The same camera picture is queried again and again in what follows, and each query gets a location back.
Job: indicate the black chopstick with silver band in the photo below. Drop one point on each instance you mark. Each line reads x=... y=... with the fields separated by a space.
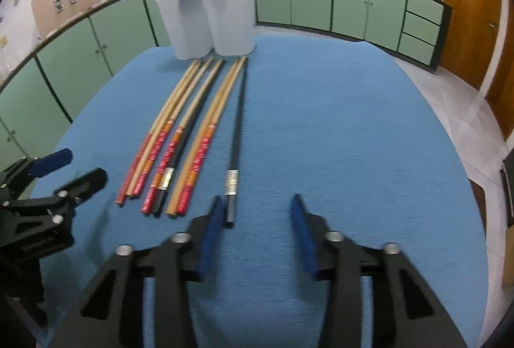
x=233 y=175
x=160 y=199

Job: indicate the blue tablecloth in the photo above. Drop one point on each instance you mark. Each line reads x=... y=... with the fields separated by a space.
x=341 y=123

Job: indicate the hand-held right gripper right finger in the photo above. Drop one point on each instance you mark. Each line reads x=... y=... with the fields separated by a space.
x=304 y=239

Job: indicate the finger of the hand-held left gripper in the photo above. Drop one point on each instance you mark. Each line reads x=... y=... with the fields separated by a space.
x=88 y=181
x=52 y=161

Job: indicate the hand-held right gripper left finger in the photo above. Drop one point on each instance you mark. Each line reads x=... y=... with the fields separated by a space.
x=211 y=239

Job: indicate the wooden door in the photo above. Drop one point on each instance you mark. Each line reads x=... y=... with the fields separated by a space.
x=470 y=10

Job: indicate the cardboard board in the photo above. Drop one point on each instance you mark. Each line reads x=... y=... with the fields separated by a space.
x=44 y=14

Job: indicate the white plastic container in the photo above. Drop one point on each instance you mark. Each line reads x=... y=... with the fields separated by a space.
x=233 y=18
x=180 y=26

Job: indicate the row of wooden chopsticks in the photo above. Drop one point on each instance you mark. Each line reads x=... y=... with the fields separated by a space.
x=195 y=161

